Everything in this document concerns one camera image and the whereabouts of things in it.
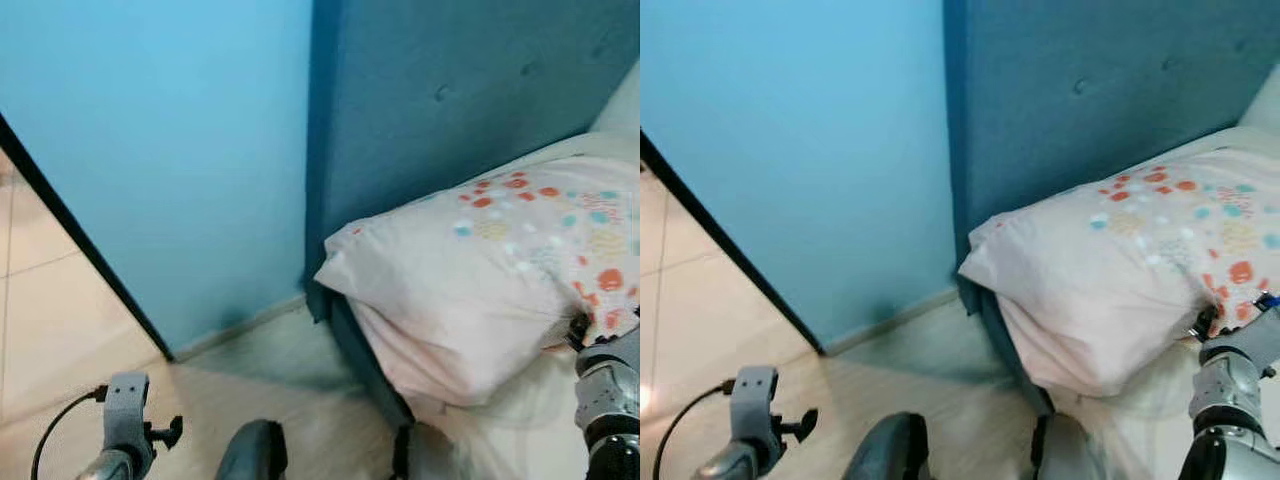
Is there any pink pillow with coloured dots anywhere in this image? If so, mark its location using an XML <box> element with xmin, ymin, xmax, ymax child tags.
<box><xmin>958</xmin><ymin>148</ymin><xmax>1280</xmax><ymax>398</ymax></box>
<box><xmin>313</xmin><ymin>157</ymin><xmax>641</xmax><ymax>408</ymax></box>

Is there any grey robot left leg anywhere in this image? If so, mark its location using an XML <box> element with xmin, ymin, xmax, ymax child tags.
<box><xmin>215</xmin><ymin>420</ymin><xmax>289</xmax><ymax>480</ymax></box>
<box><xmin>843</xmin><ymin>412</ymin><xmax>931</xmax><ymax>480</ymax></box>

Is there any mattress with beige sheet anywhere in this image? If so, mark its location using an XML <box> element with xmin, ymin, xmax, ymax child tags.
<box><xmin>410</xmin><ymin>60</ymin><xmax>641</xmax><ymax>480</ymax></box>
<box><xmin>1050</xmin><ymin>65</ymin><xmax>1280</xmax><ymax>480</ymax></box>

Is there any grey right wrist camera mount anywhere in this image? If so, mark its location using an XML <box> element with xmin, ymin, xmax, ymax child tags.
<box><xmin>578</xmin><ymin>328</ymin><xmax>641</xmax><ymax>373</ymax></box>
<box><xmin>1198</xmin><ymin>305</ymin><xmax>1280</xmax><ymax>366</ymax></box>

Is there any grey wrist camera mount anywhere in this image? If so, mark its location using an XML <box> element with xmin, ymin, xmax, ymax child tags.
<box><xmin>578</xmin><ymin>328</ymin><xmax>641</xmax><ymax>373</ymax></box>
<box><xmin>730</xmin><ymin>366</ymin><xmax>781</xmax><ymax>446</ymax></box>
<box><xmin>103</xmin><ymin>372</ymin><xmax>153</xmax><ymax>451</ymax></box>
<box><xmin>1198</xmin><ymin>305</ymin><xmax>1280</xmax><ymax>366</ymax></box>

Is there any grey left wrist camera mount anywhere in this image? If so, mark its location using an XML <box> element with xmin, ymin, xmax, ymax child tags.
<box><xmin>730</xmin><ymin>366</ymin><xmax>781</xmax><ymax>446</ymax></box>
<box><xmin>103</xmin><ymin>372</ymin><xmax>153</xmax><ymax>451</ymax></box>

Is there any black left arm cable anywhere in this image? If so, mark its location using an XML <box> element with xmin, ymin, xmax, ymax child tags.
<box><xmin>30</xmin><ymin>385</ymin><xmax>109</xmax><ymax>480</ymax></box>
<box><xmin>653</xmin><ymin>380</ymin><xmax>738</xmax><ymax>480</ymax></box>

